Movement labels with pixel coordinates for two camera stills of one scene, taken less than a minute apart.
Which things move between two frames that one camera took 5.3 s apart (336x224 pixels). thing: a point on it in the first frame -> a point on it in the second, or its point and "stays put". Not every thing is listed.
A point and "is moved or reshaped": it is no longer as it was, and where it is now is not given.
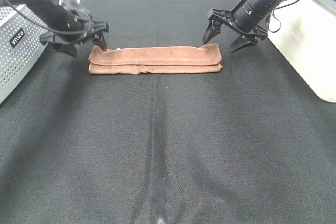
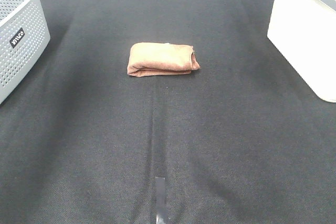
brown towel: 203,59 is moved or reshaped
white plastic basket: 304,30 stays put
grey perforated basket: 21,31 stays put
